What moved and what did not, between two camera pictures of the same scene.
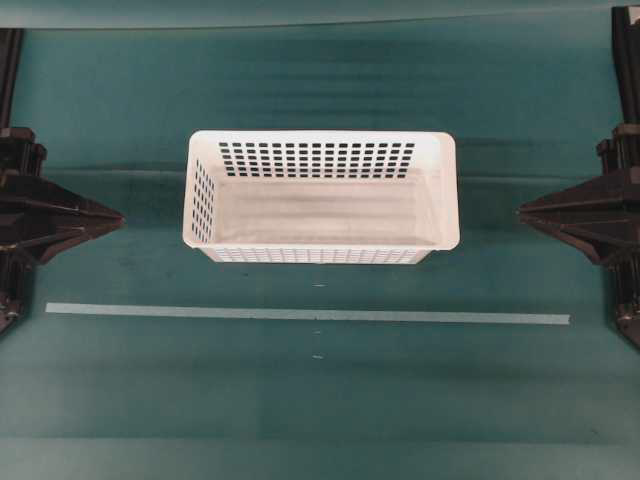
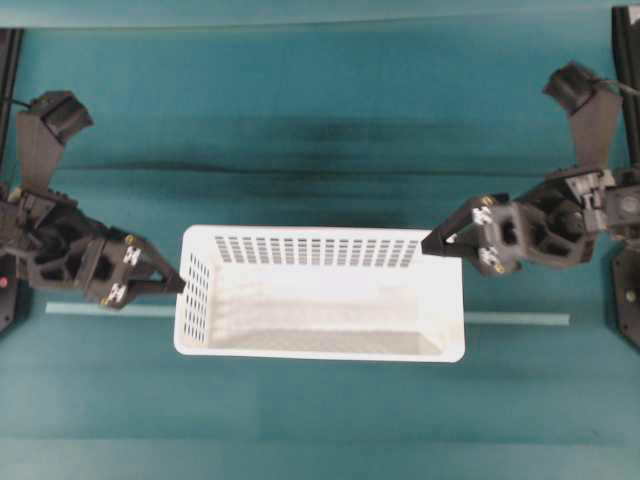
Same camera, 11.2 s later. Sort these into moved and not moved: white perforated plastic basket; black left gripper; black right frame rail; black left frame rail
Moved: white perforated plastic basket; black left gripper
Not moved: black left frame rail; black right frame rail
